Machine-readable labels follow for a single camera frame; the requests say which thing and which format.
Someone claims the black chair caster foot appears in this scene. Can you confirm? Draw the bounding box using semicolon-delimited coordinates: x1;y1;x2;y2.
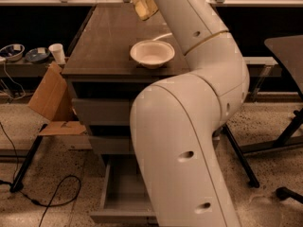
276;187;303;204

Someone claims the grey drawer cabinet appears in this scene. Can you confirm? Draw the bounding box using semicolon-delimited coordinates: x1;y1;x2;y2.
62;3;245;163

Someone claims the grey bottom drawer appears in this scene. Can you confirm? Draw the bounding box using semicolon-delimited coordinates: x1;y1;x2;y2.
90;155;157;225

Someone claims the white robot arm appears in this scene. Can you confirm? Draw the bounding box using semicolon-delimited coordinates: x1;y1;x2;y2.
130;0;249;227

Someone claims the white paper cup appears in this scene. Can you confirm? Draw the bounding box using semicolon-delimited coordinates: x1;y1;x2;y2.
48;44;65;64

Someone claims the blue bowl near cup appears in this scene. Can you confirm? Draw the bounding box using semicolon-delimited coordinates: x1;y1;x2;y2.
26;47;50;63

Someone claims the brown cardboard box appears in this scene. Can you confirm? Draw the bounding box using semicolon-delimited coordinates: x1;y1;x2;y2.
28;61;86;136

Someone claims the black left table leg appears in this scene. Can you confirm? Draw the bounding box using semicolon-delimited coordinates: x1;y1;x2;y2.
9;134;43;193

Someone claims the yellow sponge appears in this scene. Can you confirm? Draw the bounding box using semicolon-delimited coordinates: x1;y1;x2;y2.
132;0;158;21

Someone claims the black right table leg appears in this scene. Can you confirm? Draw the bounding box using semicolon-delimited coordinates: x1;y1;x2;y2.
223;125;259;188

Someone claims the grey middle drawer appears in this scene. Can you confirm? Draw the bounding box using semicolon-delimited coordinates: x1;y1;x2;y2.
89;136;134;155

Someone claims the grey drawer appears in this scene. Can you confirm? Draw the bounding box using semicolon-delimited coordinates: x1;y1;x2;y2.
89;136;134;155
72;98;130;126
90;155;157;225

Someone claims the black table leg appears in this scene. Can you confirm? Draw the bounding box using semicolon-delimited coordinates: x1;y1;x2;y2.
223;125;259;188
9;134;43;193

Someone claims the blue bowl far left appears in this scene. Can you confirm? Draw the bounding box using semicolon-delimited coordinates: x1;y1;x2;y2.
0;44;25;61

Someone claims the grey top drawer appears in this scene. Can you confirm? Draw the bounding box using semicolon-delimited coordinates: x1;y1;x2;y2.
72;98;130;126

